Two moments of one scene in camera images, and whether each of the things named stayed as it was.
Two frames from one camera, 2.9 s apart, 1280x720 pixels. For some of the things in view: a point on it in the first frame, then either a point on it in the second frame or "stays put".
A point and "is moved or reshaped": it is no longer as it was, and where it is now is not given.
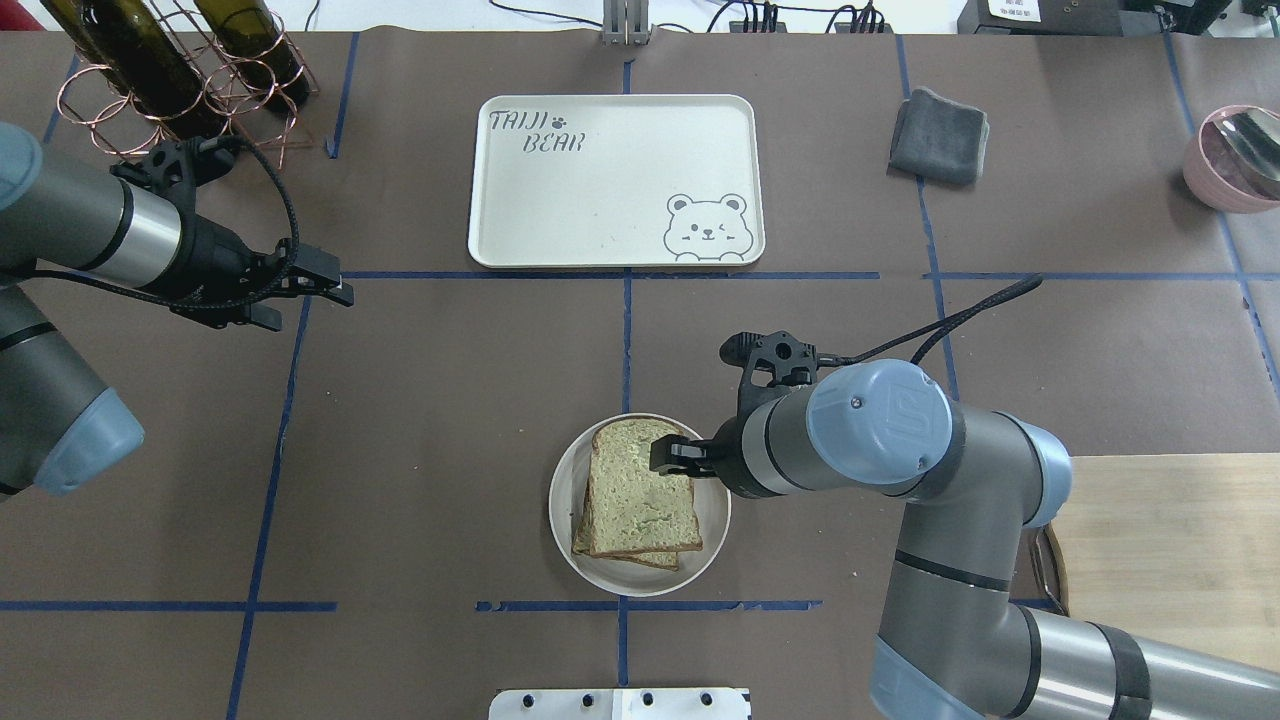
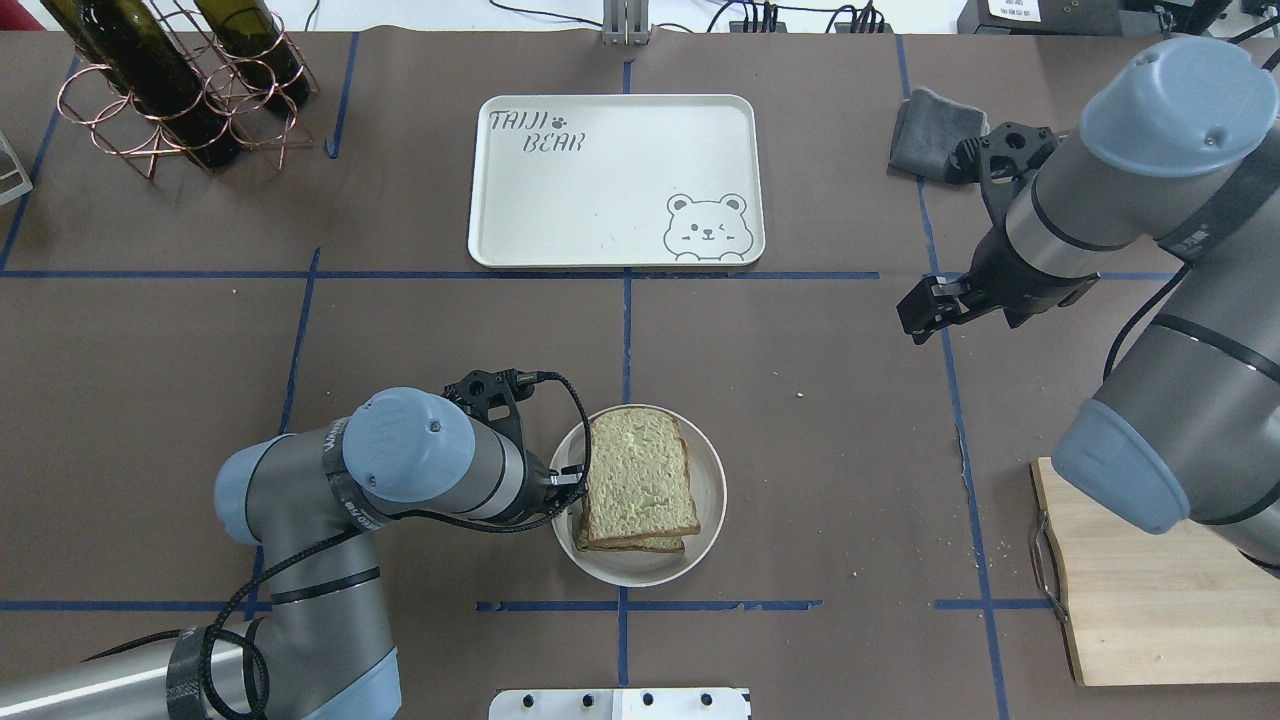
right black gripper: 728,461 → 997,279
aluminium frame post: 625,22 stays put
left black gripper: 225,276 → 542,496
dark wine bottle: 132,44 stays put
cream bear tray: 616,181 stays put
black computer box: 1045,17 stays put
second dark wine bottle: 249,31 stays put
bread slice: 632,509 is moved or reshaped
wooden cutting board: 1183,548 stays put
